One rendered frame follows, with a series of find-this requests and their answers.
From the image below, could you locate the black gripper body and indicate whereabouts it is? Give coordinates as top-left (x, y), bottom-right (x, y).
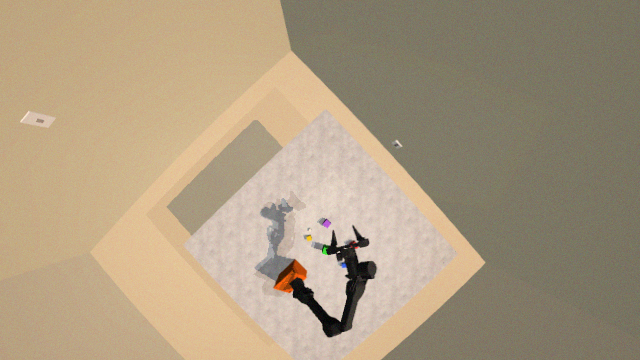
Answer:
top-left (326, 238), bottom-right (369, 264)

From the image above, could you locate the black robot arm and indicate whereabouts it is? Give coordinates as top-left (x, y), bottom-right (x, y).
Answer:
top-left (289, 248), bottom-right (377, 337)

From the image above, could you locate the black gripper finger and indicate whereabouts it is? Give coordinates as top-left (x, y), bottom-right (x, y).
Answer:
top-left (328, 230), bottom-right (338, 248)
top-left (352, 225), bottom-right (365, 241)

